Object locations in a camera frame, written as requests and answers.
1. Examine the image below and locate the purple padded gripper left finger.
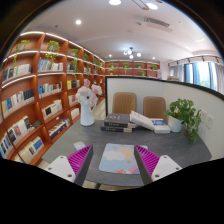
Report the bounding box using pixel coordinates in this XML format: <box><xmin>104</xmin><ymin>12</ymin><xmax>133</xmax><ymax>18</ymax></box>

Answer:
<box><xmin>45</xmin><ymin>145</ymin><xmax>93</xmax><ymax>186</ymax></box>

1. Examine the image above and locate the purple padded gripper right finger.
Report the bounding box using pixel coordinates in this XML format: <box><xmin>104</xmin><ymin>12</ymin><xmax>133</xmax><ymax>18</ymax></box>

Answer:
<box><xmin>134</xmin><ymin>145</ymin><xmax>181</xmax><ymax>185</ymax></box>

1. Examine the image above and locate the white computer mouse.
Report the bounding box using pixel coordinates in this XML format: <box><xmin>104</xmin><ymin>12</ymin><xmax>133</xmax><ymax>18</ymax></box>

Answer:
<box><xmin>73</xmin><ymin>142</ymin><xmax>86</xmax><ymax>151</ymax></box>

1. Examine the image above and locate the pastel cloud mouse pad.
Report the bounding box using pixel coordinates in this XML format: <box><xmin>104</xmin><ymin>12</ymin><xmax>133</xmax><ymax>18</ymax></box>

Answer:
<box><xmin>99</xmin><ymin>143</ymin><xmax>140</xmax><ymax>175</ymax></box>

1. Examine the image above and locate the blue white flat book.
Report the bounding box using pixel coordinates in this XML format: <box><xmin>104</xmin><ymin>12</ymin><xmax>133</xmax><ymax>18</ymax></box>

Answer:
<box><xmin>152</xmin><ymin>118</ymin><xmax>170</xmax><ymax>133</ymax></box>

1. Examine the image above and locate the white leaning book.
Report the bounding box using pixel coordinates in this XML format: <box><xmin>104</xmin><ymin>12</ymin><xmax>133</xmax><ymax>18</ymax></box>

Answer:
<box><xmin>130</xmin><ymin>111</ymin><xmax>154</xmax><ymax>130</ymax></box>

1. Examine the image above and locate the bottom dark hardcover book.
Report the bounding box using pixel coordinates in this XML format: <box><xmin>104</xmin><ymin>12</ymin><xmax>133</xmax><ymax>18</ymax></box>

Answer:
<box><xmin>101</xmin><ymin>125</ymin><xmax>132</xmax><ymax>133</ymax></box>

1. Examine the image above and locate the dark hardcover book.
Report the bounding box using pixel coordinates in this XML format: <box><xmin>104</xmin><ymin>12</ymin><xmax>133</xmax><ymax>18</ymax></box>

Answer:
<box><xmin>104</xmin><ymin>113</ymin><xmax>136</xmax><ymax>128</ymax></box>
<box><xmin>101</xmin><ymin>125</ymin><xmax>132</xmax><ymax>133</ymax></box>

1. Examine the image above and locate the top dark hardcover book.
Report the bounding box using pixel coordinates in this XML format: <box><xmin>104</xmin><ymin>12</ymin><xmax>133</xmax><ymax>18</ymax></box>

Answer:
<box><xmin>104</xmin><ymin>113</ymin><xmax>136</xmax><ymax>128</ymax></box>

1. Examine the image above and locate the right tan chair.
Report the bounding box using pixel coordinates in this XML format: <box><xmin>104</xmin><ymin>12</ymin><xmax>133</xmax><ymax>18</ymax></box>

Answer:
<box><xmin>143</xmin><ymin>96</ymin><xmax>167</xmax><ymax>121</ymax></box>

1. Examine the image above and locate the tan chair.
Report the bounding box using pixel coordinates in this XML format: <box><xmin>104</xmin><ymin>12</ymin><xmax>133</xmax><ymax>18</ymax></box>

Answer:
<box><xmin>143</xmin><ymin>96</ymin><xmax>167</xmax><ymax>121</ymax></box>
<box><xmin>112</xmin><ymin>92</ymin><xmax>137</xmax><ymax>114</ymax></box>

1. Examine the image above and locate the potted green plant white pot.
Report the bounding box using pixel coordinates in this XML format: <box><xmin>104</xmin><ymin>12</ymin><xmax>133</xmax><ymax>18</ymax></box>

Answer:
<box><xmin>164</xmin><ymin>98</ymin><xmax>201</xmax><ymax>142</ymax></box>

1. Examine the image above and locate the left tan chair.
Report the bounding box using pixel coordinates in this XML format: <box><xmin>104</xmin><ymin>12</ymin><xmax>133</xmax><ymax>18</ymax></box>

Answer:
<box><xmin>112</xmin><ymin>92</ymin><xmax>137</xmax><ymax>114</ymax></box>

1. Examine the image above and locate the white vase with flowers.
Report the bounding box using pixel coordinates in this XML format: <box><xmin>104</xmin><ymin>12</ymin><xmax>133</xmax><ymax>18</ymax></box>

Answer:
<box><xmin>76</xmin><ymin>79</ymin><xmax>102</xmax><ymax>126</ymax></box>

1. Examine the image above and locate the white partition panel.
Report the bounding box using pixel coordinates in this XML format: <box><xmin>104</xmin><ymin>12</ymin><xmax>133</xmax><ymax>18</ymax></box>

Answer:
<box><xmin>105</xmin><ymin>76</ymin><xmax>224</xmax><ymax>159</ymax></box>

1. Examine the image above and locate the large wooden bookshelf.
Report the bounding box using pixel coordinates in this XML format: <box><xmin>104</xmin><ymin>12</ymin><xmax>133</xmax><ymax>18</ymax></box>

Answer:
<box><xmin>0</xmin><ymin>31</ymin><xmax>105</xmax><ymax>165</ymax></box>

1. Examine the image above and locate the ceiling chandelier lamp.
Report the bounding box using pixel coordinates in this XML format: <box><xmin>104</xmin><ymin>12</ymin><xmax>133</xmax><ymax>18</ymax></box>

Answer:
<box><xmin>123</xmin><ymin>47</ymin><xmax>141</xmax><ymax>59</ymax></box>

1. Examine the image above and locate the wall power outlet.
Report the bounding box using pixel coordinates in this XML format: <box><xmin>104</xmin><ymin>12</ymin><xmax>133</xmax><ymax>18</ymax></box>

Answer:
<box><xmin>201</xmin><ymin>110</ymin><xmax>214</xmax><ymax>128</ymax></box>

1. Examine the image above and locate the back wall wooden shelf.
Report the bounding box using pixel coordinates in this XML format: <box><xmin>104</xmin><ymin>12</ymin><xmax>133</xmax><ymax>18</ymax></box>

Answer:
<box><xmin>105</xmin><ymin>60</ymin><xmax>160</xmax><ymax>78</ymax></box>

